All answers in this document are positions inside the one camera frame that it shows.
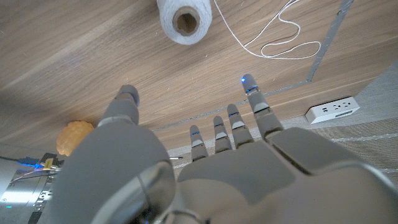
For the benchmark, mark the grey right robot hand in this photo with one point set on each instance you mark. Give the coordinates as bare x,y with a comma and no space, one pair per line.
21,189

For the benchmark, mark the white power strip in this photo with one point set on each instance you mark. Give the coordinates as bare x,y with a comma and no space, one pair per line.
332,110

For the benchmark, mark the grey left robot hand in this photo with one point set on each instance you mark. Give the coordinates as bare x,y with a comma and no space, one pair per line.
233,183

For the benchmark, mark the yellow bumpy stress ball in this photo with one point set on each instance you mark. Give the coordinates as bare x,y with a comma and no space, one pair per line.
73,137

